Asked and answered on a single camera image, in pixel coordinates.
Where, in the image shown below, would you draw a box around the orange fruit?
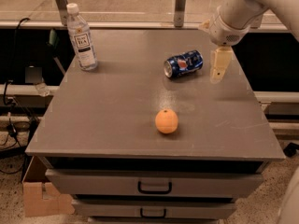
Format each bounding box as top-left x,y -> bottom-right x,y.
155,109 -> 178,134

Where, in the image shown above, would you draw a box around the green handled tool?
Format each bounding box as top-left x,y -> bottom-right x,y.
47,29 -> 66,75

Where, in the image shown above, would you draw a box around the lower grey drawer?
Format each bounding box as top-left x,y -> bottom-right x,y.
72,200 -> 236,219

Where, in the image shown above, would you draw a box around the clear tea bottle white label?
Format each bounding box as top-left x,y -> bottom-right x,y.
66,3 -> 97,71

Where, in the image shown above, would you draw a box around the left metal bracket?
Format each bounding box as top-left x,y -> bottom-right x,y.
55,0 -> 67,26

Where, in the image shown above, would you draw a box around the upper grey drawer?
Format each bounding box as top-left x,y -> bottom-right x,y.
46,169 -> 263,198

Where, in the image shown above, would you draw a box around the black cables on floor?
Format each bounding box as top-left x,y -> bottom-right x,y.
0,79 -> 41,175

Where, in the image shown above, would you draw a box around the small clear water bottle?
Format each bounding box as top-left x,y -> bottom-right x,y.
35,82 -> 50,97

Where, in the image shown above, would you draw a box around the middle metal bracket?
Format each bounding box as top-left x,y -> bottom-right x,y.
174,0 -> 186,28

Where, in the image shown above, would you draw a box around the grey drawer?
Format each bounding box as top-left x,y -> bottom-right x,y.
46,169 -> 263,198
72,200 -> 236,219

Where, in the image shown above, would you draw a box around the right metal bracket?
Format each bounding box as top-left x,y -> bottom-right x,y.
250,15 -> 263,29

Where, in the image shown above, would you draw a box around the blue pepsi can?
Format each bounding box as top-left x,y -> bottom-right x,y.
164,50 -> 204,78

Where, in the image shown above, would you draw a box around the metal bracket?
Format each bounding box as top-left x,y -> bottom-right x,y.
250,15 -> 263,29
55,0 -> 67,26
174,0 -> 186,28

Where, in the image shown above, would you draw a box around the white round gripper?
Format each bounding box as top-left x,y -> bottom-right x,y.
199,7 -> 249,84

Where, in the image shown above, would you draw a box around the brown cardboard box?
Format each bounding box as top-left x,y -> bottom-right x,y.
22,157 -> 75,217

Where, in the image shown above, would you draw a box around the grey drawer cabinet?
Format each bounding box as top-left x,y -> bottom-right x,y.
27,30 -> 284,224

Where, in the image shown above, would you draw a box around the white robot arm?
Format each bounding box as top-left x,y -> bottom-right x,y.
206,0 -> 299,224

